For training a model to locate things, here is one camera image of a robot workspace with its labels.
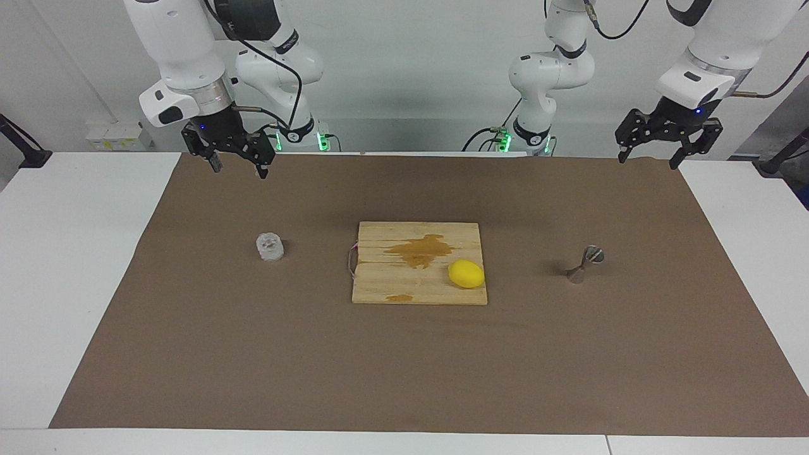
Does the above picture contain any yellow lemon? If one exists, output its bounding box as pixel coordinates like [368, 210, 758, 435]
[447, 258, 487, 290]

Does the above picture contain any brown table mat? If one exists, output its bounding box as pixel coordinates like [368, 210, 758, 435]
[49, 152, 809, 438]

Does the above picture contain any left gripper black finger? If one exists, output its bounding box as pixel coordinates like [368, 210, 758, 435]
[669, 118, 724, 170]
[616, 108, 662, 164]

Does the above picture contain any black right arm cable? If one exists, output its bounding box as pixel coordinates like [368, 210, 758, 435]
[201, 0, 303, 131]

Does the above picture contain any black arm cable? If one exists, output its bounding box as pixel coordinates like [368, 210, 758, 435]
[201, 0, 303, 131]
[581, 0, 809, 100]

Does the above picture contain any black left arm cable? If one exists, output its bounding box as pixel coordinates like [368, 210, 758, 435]
[581, 0, 809, 100]

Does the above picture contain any clear glass cup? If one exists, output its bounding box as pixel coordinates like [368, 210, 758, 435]
[255, 232, 286, 264]

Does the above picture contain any black base cable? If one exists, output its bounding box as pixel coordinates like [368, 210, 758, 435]
[461, 97, 525, 153]

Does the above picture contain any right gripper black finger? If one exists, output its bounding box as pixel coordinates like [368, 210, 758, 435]
[181, 123, 224, 174]
[243, 126, 277, 180]

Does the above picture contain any steel double jigger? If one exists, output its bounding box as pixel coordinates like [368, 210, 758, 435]
[564, 245, 606, 285]

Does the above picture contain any wooden cutting board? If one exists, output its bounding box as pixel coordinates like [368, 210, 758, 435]
[346, 221, 489, 306]

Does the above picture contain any black clamp stand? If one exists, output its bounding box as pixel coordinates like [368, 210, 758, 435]
[0, 113, 53, 169]
[758, 126, 809, 176]

